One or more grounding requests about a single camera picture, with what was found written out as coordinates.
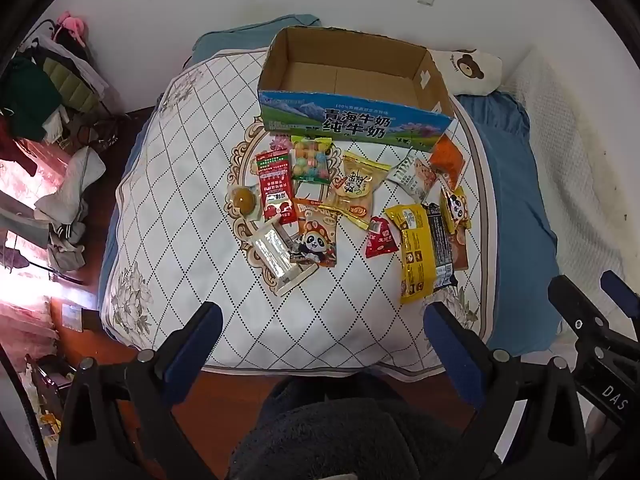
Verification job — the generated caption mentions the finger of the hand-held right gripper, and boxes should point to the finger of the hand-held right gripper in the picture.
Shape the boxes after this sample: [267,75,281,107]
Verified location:
[601,270,640,341]
[548,275,608,346]

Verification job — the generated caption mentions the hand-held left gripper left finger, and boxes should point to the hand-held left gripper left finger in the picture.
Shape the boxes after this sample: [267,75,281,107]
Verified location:
[56,301,224,480]

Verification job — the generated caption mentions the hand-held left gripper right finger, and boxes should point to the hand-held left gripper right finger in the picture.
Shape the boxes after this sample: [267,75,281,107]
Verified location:
[423,301,588,480]

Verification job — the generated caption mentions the large yellow snack packet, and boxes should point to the large yellow snack packet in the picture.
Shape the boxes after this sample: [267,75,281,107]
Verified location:
[384,203,437,304]

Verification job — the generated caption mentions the brown pastry packet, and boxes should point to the brown pastry packet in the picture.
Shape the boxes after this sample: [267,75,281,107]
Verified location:
[447,225,469,272]

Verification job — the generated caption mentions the black snack packet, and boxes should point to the black snack packet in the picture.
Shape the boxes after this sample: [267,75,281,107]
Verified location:
[422,202,458,292]

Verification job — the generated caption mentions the silver white snack packet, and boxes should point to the silver white snack packet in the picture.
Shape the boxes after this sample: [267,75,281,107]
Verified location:
[250,217,319,297]

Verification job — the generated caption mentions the small red snack packet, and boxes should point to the small red snack packet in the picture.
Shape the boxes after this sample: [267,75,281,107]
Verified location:
[365,216,399,259]

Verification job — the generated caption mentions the orange panda snack packet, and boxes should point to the orange panda snack packet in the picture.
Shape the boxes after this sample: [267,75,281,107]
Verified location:
[290,197,341,267]

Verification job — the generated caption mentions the clear yellow-edged biscuit packet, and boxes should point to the clear yellow-edged biscuit packet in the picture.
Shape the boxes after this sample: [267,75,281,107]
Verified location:
[318,191,376,226]

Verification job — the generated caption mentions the white biscuit stick packet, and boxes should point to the white biscuit stick packet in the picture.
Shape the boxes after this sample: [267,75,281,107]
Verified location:
[387,150,438,202]

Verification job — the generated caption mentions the colourful candy ball packet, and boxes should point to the colourful candy ball packet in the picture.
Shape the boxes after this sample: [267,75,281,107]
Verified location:
[290,135,335,186]

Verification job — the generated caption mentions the cardboard box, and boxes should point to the cardboard box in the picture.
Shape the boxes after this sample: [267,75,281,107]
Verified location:
[257,26,457,153]

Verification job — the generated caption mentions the white quilted floral blanket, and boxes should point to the white quilted floral blanket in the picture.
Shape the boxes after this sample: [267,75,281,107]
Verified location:
[97,47,501,383]

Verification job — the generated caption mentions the small yellow panda packet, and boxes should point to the small yellow panda packet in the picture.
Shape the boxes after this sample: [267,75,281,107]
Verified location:
[440,186,472,233]

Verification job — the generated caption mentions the white textured blanket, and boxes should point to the white textured blanket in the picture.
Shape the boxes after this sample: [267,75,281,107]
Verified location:
[495,47,640,306]

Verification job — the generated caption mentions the clear packet with brown ball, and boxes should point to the clear packet with brown ball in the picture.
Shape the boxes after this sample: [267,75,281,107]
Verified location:
[226,185,263,221]

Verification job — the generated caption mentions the dark fleece trousers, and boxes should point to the dark fleece trousers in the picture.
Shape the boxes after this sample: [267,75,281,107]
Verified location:
[227,372,506,480]

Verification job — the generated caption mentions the grey striped cloth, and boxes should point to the grey striped cloth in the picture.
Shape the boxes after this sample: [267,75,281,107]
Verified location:
[46,220,88,273]

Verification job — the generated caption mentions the tall red snack packet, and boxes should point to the tall red snack packet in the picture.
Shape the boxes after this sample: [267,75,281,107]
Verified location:
[255,149,297,225]

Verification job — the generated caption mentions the beige pastry packet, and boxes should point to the beige pastry packet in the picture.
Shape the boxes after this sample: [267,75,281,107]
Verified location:
[331,150,392,201]

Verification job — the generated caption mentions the white garment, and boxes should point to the white garment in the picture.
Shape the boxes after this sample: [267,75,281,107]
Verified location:
[34,146,107,223]

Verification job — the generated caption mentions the white bear print pillow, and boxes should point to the white bear print pillow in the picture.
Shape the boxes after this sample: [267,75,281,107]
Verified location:
[430,47,503,97]

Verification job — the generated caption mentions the red garment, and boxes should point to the red garment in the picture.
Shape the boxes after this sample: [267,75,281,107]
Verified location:
[0,120,40,177]

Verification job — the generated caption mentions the olive puffer jacket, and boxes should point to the olive puffer jacket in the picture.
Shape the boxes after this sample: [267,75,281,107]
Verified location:
[42,55,103,113]

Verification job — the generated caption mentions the dark green garment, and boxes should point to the dark green garment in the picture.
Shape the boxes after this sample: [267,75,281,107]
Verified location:
[0,56,63,142]

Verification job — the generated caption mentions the teal cloth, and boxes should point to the teal cloth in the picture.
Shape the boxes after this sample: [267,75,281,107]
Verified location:
[192,14,323,68]

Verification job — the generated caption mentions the pink plush toy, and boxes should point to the pink plush toy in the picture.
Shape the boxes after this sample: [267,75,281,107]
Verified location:
[56,10,87,47]

